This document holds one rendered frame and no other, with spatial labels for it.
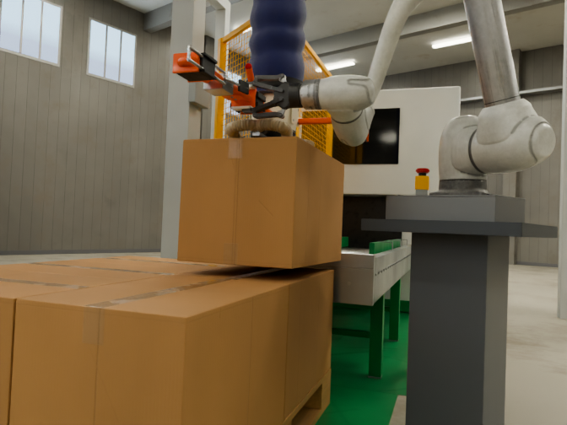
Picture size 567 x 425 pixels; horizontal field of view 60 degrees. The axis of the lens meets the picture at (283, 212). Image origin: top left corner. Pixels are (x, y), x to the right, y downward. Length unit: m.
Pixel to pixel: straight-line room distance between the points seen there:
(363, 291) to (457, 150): 0.72
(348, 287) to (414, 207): 0.60
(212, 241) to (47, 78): 9.13
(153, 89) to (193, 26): 8.45
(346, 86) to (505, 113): 0.47
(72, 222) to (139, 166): 1.95
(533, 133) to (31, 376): 1.39
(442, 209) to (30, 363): 1.18
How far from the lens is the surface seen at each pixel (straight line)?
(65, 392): 1.10
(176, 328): 0.92
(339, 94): 1.44
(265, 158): 1.52
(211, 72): 1.33
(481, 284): 1.64
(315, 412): 1.98
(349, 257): 2.08
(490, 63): 1.62
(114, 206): 10.94
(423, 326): 1.73
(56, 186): 10.35
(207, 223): 1.59
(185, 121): 3.22
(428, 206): 1.61
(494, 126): 1.59
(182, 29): 3.41
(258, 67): 1.83
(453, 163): 1.72
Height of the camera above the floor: 0.71
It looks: 2 degrees up
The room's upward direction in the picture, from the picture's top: 2 degrees clockwise
